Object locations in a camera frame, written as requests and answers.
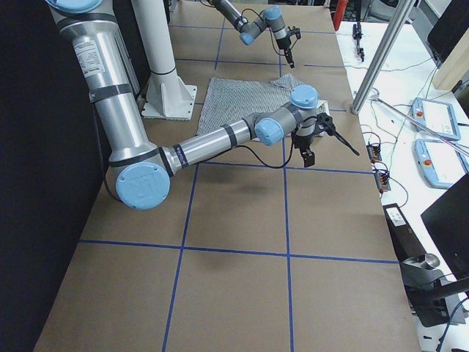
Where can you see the black camera stand clamp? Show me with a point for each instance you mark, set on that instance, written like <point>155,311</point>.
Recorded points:
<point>434,298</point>

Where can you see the near blue teach pendant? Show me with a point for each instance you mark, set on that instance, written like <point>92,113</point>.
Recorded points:
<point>441,165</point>

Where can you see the black tool on white table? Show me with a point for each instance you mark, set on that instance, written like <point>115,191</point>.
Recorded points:
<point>357,36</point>

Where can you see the red cylinder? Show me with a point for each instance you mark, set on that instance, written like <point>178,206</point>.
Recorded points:
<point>341,6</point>

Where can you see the black box with label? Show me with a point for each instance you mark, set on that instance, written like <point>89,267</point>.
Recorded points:
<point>405,242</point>

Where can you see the black monitor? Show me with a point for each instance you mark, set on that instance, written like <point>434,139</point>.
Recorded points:
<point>446,221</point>

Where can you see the aluminium frame post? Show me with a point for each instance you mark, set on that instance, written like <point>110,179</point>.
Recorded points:
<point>390,35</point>

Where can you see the far blue teach pendant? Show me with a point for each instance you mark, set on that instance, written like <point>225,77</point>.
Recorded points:
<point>437,116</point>

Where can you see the blue teach pendant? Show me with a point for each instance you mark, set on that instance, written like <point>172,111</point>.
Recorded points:
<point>437,116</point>
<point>441,165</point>

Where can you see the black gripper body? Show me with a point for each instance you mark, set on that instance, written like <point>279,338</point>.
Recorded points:
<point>284,46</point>
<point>303,141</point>

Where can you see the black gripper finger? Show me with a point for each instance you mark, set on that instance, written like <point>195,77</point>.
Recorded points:
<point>308,158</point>
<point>289,58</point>

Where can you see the blue white striped polo shirt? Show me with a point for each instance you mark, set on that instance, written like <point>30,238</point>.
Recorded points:
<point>228,101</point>

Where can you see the orange black electronics module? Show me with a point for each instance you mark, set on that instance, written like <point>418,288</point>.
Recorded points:
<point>373,151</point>

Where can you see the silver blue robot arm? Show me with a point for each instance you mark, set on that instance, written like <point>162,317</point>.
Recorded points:
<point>270,18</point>
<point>143,170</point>

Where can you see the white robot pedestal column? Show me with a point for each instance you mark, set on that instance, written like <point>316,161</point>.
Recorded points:
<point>167,97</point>

